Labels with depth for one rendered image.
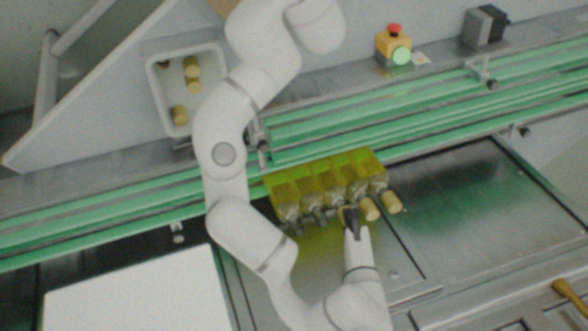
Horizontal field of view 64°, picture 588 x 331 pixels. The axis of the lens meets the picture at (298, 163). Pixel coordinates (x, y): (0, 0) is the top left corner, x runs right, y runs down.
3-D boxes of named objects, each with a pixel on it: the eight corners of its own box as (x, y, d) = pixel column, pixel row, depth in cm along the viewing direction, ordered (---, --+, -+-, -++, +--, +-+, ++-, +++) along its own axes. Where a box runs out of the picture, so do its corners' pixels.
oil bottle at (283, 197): (257, 171, 126) (282, 228, 111) (255, 155, 122) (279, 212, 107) (277, 165, 127) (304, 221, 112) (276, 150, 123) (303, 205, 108)
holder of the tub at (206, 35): (169, 136, 125) (173, 153, 120) (139, 41, 107) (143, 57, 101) (231, 119, 129) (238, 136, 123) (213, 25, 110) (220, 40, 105)
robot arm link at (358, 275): (381, 303, 97) (378, 291, 99) (384, 278, 91) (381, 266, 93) (345, 306, 97) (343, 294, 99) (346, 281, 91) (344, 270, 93)
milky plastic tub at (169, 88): (164, 121, 121) (168, 140, 115) (138, 41, 106) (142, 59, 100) (228, 104, 125) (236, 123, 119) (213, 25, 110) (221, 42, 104)
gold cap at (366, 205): (358, 210, 112) (366, 223, 109) (358, 200, 110) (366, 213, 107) (372, 205, 113) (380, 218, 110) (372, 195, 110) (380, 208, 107)
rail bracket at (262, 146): (249, 153, 120) (263, 185, 112) (240, 99, 109) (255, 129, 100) (261, 150, 121) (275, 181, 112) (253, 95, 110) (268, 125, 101)
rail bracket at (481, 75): (456, 67, 127) (486, 93, 117) (461, 42, 122) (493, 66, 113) (469, 64, 128) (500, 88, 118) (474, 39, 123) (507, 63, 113)
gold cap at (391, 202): (377, 197, 111) (386, 209, 108) (389, 188, 111) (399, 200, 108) (383, 203, 114) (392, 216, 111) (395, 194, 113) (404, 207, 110)
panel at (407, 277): (44, 297, 115) (34, 442, 91) (38, 290, 113) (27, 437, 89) (377, 194, 133) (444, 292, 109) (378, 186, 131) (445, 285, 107)
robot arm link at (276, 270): (289, 224, 85) (374, 297, 87) (248, 262, 91) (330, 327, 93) (275, 253, 77) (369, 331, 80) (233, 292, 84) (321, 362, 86)
